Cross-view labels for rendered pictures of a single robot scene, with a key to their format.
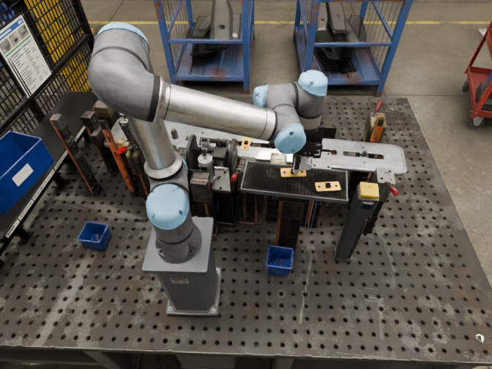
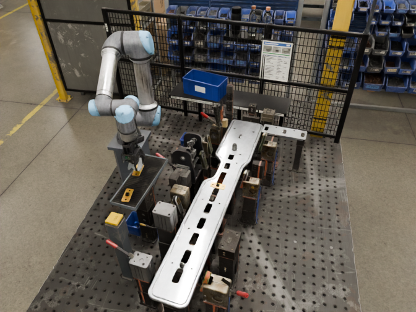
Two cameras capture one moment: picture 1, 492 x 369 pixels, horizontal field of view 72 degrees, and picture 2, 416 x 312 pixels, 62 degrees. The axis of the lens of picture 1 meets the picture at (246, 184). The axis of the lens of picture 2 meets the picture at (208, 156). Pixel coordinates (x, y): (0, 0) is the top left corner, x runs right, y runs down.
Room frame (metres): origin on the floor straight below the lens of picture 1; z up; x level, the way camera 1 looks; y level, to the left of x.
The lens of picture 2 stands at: (1.34, -1.37, 2.38)
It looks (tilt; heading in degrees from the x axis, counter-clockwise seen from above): 40 degrees down; 100
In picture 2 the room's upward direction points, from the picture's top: 1 degrees counter-clockwise
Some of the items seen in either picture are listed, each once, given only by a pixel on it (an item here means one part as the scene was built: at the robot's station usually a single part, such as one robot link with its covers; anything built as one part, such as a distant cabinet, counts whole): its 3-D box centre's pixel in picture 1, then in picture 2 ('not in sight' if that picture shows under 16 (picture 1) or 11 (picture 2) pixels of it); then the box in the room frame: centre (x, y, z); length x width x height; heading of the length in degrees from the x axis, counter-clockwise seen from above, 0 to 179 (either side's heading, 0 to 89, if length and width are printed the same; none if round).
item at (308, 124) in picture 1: (307, 116); (129, 134); (0.78, -0.18, 1.45); 0.08 x 0.08 x 0.05
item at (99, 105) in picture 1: (114, 130); (266, 132); (1.41, 0.70, 0.88); 0.08 x 0.08 x 0.36; 80
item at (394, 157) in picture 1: (250, 143); (218, 189); (1.16, -0.03, 1.00); 1.38 x 0.22 x 0.02; 80
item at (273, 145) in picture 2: not in sight; (267, 164); (1.43, 0.36, 0.87); 0.12 x 0.09 x 0.35; 170
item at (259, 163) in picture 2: not in sight; (257, 180); (1.37, 0.23, 0.84); 0.11 x 0.08 x 0.29; 170
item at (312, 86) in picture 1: (310, 94); (125, 119); (0.77, -0.18, 1.53); 0.09 x 0.08 x 0.11; 98
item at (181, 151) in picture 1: (189, 186); not in sight; (0.98, 0.25, 0.91); 0.07 x 0.05 x 0.42; 170
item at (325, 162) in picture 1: (314, 192); (168, 234); (0.93, -0.30, 0.90); 0.13 x 0.10 x 0.41; 170
